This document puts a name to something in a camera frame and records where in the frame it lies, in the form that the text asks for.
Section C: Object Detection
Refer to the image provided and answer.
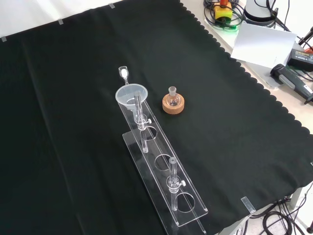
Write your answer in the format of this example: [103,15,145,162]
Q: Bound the translucent plastic funnel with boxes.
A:
[115,82,149,123]

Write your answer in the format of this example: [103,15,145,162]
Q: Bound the clear acrylic funnel stand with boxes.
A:
[116,92,208,235]

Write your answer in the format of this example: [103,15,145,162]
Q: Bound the round-bottom glass flask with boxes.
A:
[164,86,181,107]

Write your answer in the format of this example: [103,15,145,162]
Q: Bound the black bench cloth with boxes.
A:
[0,0,313,235]

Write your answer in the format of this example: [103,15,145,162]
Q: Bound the yellow stop button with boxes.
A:
[214,0,233,22]

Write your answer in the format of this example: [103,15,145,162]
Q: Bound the pale board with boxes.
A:
[230,21,298,69]

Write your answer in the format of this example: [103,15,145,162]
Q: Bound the black handheld device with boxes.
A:
[269,63,313,105]

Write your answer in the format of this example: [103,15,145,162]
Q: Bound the black power adapter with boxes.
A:
[286,48,313,72]

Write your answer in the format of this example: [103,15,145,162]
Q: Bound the grey table leg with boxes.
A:
[291,188,304,210]

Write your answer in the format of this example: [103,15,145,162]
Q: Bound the black tripod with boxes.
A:
[297,25,313,49]

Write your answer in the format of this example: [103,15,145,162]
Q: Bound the cork ring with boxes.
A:
[162,95,185,115]

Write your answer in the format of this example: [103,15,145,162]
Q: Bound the thin black cable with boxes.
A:
[249,181,313,235]

